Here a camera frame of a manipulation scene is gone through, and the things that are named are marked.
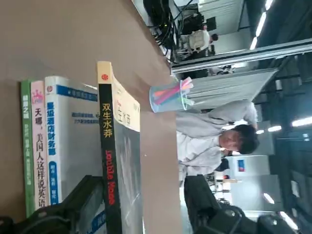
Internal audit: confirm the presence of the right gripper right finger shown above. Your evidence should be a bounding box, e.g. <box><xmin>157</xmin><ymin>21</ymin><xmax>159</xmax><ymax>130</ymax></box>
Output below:
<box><xmin>184</xmin><ymin>174</ymin><xmax>257</xmax><ymax>234</ymax></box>

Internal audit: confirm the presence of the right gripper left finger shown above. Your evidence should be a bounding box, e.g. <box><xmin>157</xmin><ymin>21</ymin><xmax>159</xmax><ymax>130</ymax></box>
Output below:
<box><xmin>14</xmin><ymin>174</ymin><xmax>106</xmax><ymax>234</ymax></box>

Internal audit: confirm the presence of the black cream cover book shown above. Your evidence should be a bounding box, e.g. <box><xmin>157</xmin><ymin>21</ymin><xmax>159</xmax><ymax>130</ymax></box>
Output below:
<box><xmin>97</xmin><ymin>60</ymin><xmax>144</xmax><ymax>234</ymax></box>

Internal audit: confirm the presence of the pink spine book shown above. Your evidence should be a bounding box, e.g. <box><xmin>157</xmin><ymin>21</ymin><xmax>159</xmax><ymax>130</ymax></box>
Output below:
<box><xmin>30</xmin><ymin>80</ymin><xmax>51</xmax><ymax>212</ymax></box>

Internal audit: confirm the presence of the green spine book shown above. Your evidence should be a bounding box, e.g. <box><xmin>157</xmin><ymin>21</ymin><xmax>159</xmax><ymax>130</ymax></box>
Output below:
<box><xmin>20</xmin><ymin>79</ymin><xmax>37</xmax><ymax>219</ymax></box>

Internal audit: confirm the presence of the ceiling light strip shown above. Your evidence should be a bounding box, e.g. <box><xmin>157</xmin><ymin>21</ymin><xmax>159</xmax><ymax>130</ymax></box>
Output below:
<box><xmin>249</xmin><ymin>10</ymin><xmax>268</xmax><ymax>51</ymax></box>
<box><xmin>291</xmin><ymin>118</ymin><xmax>312</xmax><ymax>128</ymax></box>
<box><xmin>262</xmin><ymin>192</ymin><xmax>276</xmax><ymax>205</ymax></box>

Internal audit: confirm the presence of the white machine with blue label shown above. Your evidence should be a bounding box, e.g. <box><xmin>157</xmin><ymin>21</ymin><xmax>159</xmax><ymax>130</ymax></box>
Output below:
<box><xmin>230</xmin><ymin>155</ymin><xmax>272</xmax><ymax>186</ymax></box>

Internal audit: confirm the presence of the person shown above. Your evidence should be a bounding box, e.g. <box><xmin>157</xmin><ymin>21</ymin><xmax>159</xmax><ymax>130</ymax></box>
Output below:
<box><xmin>175</xmin><ymin>99</ymin><xmax>260</xmax><ymax>181</ymax></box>
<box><xmin>187</xmin><ymin>28</ymin><xmax>219</xmax><ymax>54</ymax></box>

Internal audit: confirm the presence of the clear plastic pen cup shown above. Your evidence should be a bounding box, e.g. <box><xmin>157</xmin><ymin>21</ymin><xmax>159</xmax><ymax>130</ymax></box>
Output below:
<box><xmin>149</xmin><ymin>76</ymin><xmax>196</xmax><ymax>114</ymax></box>

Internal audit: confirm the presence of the grey partition panel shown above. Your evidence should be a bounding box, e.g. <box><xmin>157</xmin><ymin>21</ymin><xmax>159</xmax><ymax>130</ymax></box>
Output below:
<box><xmin>180</xmin><ymin>68</ymin><xmax>279</xmax><ymax>111</ymax></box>

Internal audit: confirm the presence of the pink pen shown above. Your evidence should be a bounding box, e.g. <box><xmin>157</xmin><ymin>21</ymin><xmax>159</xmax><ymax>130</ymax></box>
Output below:
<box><xmin>158</xmin><ymin>77</ymin><xmax>195</xmax><ymax>104</ymax></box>

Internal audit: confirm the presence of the aluminium frame beam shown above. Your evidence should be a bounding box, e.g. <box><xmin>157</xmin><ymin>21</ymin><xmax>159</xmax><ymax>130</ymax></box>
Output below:
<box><xmin>170</xmin><ymin>38</ymin><xmax>312</xmax><ymax>75</ymax></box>

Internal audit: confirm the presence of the black cable bundle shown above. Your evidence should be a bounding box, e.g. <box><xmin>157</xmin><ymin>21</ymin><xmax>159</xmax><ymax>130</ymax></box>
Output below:
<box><xmin>143</xmin><ymin>0</ymin><xmax>203</xmax><ymax>57</ymax></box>

